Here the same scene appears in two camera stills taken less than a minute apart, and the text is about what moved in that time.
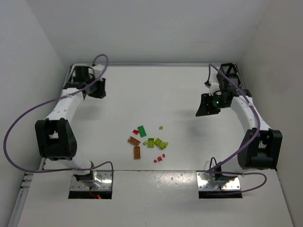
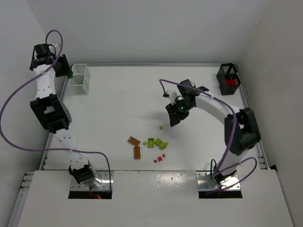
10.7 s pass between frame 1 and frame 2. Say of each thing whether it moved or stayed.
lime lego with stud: stayed
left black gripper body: moved
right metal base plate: stayed
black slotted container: stayed
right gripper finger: moved
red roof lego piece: moved
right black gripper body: moved
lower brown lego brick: stayed
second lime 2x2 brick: stayed
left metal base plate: stayed
